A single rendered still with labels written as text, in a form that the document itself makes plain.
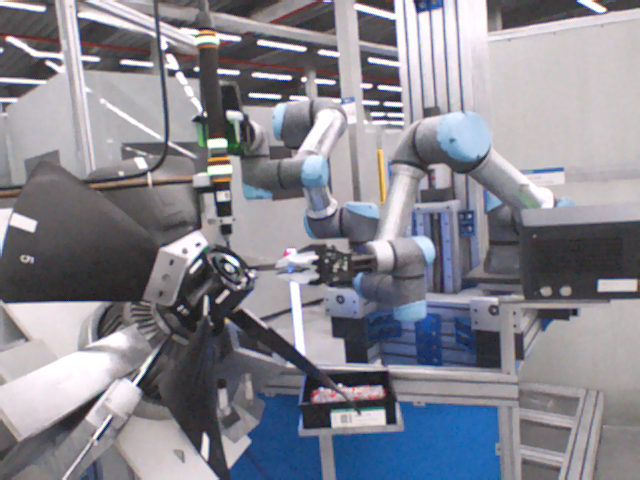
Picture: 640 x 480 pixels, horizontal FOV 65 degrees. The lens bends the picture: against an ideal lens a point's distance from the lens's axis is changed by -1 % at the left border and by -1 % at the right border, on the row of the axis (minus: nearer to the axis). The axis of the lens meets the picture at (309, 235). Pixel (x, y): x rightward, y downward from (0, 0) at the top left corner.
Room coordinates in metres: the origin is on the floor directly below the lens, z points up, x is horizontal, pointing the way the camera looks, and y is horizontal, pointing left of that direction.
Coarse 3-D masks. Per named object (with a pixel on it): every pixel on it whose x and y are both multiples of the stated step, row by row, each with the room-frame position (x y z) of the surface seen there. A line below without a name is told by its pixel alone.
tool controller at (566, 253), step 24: (528, 216) 1.13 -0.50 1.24; (552, 216) 1.11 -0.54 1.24; (576, 216) 1.09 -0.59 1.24; (600, 216) 1.07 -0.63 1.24; (624, 216) 1.05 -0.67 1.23; (528, 240) 1.10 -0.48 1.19; (552, 240) 1.08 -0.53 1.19; (576, 240) 1.06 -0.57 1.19; (600, 240) 1.05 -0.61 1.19; (624, 240) 1.03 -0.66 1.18; (528, 264) 1.11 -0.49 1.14; (552, 264) 1.09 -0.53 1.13; (576, 264) 1.08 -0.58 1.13; (600, 264) 1.06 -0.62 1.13; (624, 264) 1.05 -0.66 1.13; (528, 288) 1.13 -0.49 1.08; (552, 288) 1.11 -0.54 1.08; (576, 288) 1.09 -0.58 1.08; (600, 288) 1.07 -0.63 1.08; (624, 288) 1.06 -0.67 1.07
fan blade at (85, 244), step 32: (32, 192) 0.73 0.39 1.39; (64, 192) 0.76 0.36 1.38; (96, 192) 0.80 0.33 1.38; (64, 224) 0.74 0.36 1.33; (96, 224) 0.77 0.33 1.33; (128, 224) 0.81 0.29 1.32; (0, 256) 0.66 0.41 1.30; (64, 256) 0.73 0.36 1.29; (96, 256) 0.76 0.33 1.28; (128, 256) 0.80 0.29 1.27; (0, 288) 0.65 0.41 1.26; (32, 288) 0.69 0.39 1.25; (64, 288) 0.72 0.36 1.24; (96, 288) 0.76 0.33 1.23; (128, 288) 0.80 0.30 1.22
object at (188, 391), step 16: (208, 320) 0.79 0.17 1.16; (208, 336) 0.76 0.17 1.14; (192, 352) 0.67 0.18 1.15; (208, 352) 0.74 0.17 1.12; (176, 368) 0.62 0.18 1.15; (192, 368) 0.65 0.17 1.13; (208, 368) 0.71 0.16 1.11; (160, 384) 0.57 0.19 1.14; (176, 384) 0.60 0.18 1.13; (192, 384) 0.64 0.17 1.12; (208, 384) 0.69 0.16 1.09; (176, 400) 0.59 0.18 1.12; (192, 400) 0.62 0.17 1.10; (208, 400) 0.67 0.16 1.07; (176, 416) 0.57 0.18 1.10; (192, 416) 0.61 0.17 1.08; (208, 416) 0.66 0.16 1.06; (192, 432) 0.59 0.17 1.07; (208, 432) 0.64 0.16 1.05; (208, 448) 0.62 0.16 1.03; (208, 464) 0.60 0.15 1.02; (224, 464) 0.67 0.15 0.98
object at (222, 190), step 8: (200, 0) 1.00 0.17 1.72; (200, 8) 1.00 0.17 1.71; (200, 16) 0.99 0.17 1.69; (208, 16) 0.99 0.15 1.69; (200, 24) 0.99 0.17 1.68; (208, 24) 0.99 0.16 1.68; (216, 184) 0.99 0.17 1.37; (224, 184) 0.99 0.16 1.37; (216, 192) 0.99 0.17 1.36; (224, 192) 0.99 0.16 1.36; (216, 200) 0.99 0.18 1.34; (224, 200) 0.99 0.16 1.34; (216, 208) 1.00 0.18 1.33; (224, 208) 0.99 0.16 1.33; (232, 208) 1.01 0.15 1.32; (224, 216) 0.99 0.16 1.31; (232, 216) 1.00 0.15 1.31; (224, 224) 0.99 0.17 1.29; (224, 232) 0.99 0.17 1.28; (232, 232) 1.00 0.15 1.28
